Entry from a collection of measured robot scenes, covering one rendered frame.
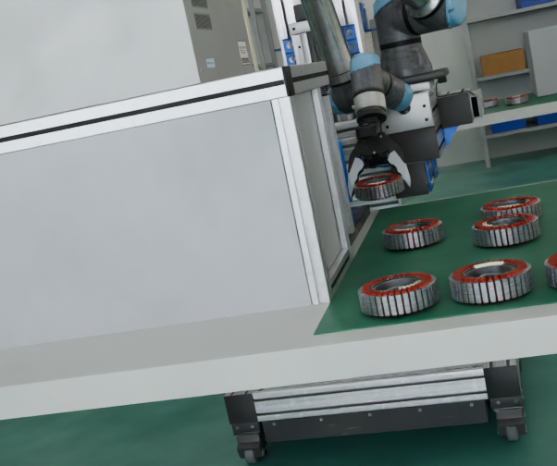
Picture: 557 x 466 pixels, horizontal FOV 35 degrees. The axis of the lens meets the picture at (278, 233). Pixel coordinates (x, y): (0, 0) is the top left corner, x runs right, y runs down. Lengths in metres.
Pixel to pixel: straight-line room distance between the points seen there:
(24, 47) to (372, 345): 0.74
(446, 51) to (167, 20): 7.12
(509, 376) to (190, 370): 1.41
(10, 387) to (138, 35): 0.56
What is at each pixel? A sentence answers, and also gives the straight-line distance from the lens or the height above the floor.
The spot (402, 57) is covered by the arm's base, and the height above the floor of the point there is 1.09.
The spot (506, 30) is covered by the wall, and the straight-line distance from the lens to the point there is 8.44.
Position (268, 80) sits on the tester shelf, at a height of 1.10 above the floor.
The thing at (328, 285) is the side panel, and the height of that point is 0.77.
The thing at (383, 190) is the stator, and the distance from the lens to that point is 1.96.
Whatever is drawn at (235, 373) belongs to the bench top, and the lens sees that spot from 1.21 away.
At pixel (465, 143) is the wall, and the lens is 8.49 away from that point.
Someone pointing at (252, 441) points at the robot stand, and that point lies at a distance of 2.71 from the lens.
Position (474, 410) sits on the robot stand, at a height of 0.11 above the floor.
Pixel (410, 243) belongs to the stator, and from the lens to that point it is 1.61.
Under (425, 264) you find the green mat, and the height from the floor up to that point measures 0.75.
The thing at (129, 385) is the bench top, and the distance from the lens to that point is 1.26.
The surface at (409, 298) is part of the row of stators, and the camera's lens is 1.22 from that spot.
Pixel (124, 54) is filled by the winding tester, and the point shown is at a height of 1.18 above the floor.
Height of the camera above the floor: 1.09
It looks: 10 degrees down
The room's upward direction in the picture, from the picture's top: 12 degrees counter-clockwise
